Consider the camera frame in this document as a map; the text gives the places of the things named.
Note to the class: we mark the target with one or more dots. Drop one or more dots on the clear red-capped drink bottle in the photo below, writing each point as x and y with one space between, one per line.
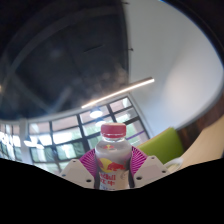
112 160

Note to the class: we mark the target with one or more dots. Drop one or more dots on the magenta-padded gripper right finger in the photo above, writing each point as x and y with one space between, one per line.
148 170

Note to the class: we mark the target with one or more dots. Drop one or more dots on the black-framed window wall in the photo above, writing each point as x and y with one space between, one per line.
66 140

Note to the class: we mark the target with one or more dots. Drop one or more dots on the group of pendant lamps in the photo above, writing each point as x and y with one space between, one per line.
96 113

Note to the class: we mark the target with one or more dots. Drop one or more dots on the green upholstered bench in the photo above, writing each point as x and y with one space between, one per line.
163 145

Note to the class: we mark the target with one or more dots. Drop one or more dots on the long curved linear light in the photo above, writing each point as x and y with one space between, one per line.
116 93

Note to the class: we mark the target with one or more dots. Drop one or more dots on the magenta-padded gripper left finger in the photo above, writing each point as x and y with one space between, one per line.
76 173

